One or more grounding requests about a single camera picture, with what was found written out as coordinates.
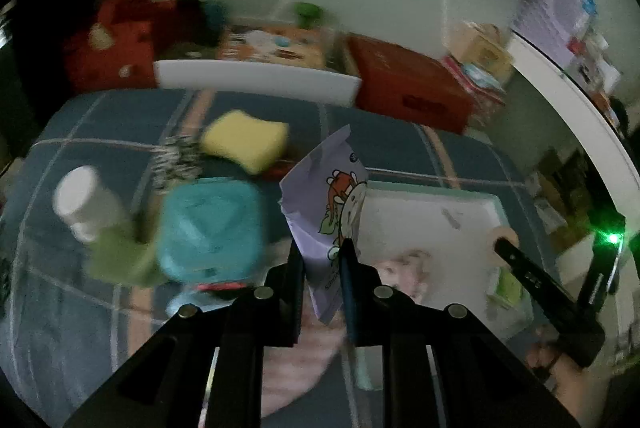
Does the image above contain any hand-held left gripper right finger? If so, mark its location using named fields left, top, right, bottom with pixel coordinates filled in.
left=339, top=237, right=583, bottom=428

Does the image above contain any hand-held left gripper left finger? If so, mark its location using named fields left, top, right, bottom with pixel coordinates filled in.
left=62, top=238, right=306, bottom=428

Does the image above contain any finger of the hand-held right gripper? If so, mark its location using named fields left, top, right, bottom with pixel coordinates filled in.
left=494, top=239, right=568, bottom=320

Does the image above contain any green tissue pack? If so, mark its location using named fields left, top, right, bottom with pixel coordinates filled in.
left=487, top=265, right=526, bottom=309

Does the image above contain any purple printed packet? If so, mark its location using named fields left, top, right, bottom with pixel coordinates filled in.
left=279, top=124, right=370, bottom=324

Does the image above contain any clear storage bin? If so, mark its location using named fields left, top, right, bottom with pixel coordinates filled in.
left=260, top=181, right=546, bottom=414

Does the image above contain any green cloth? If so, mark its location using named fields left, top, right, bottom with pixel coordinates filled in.
left=87, top=228, right=171, bottom=289

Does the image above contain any person's right forearm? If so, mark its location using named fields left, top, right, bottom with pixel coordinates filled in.
left=547, top=360, right=608, bottom=414

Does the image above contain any person's right hand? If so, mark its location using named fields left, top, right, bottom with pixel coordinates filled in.
left=525, top=342, right=562, bottom=381

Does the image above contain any pink cloth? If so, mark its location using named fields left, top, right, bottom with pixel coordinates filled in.
left=260, top=251, right=436, bottom=416

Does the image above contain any red small toy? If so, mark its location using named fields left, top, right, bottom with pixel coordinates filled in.
left=195, top=281, right=251, bottom=294

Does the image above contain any yellow sponge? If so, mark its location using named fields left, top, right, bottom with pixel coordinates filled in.
left=200, top=109, right=290, bottom=175

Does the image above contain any zebra patterned pouch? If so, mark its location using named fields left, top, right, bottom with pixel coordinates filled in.
left=152, top=135, right=201, bottom=191

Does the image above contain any white ledge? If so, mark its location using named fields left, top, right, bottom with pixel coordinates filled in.
left=507, top=33, right=640, bottom=219

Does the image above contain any red cardboard box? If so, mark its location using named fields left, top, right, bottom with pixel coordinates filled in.
left=345, top=36, right=473, bottom=134

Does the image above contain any plaid blue blanket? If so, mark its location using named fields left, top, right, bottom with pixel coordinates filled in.
left=0, top=88, right=566, bottom=428

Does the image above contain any orange printed box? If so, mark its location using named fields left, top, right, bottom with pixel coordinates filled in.
left=217, top=26, right=326, bottom=69

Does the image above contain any white capped bottle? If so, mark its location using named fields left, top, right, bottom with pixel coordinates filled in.
left=52, top=165, right=128, bottom=244

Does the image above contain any teal container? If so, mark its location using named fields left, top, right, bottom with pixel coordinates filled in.
left=202, top=3, right=226, bottom=34

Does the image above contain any red gift bag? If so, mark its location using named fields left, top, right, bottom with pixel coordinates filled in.
left=62, top=0, right=166, bottom=92

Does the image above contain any wall poster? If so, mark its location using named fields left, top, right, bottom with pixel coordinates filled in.
left=512, top=0, right=621, bottom=94

